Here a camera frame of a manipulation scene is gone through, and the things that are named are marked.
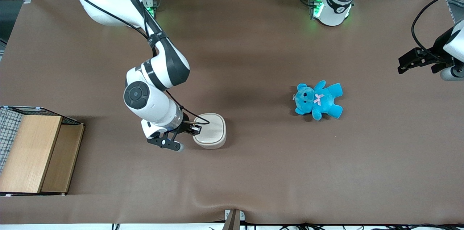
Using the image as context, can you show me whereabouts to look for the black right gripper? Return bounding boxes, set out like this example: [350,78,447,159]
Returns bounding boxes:
[173,113,202,141]

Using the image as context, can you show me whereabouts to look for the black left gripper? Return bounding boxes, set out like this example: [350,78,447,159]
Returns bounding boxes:
[398,27,453,75]

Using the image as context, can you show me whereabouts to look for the beige trash can lid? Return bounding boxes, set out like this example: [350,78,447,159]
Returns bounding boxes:
[193,113,226,143]

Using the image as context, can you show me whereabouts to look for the beige trash can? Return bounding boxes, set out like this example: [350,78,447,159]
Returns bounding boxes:
[192,113,227,150]

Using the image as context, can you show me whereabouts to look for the brown table mat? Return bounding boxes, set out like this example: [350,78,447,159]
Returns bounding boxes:
[0,0,464,225]

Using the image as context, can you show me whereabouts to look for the blue plush teddy bear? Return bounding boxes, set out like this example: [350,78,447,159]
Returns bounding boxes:
[293,80,343,121]

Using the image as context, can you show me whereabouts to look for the wooden shelf box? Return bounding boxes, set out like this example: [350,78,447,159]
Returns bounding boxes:
[0,114,85,195]

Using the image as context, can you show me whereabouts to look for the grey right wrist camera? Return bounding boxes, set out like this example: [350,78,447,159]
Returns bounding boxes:
[147,133,183,152]

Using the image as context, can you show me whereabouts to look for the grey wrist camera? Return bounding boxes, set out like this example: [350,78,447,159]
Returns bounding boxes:
[147,133,183,152]
[440,64,464,81]

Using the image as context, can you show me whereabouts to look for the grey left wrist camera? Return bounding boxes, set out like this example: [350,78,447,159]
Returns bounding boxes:
[440,64,464,81]

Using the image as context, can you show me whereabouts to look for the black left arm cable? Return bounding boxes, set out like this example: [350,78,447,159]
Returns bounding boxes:
[411,0,464,64]

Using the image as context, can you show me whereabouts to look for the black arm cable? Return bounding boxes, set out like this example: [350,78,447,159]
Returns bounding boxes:
[411,0,464,64]
[67,0,211,125]

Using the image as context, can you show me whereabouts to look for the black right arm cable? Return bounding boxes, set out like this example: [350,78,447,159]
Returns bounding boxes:
[67,0,211,125]

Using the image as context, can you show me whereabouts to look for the metal table clamp bracket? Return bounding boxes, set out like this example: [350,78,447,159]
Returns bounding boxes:
[222,209,245,230]

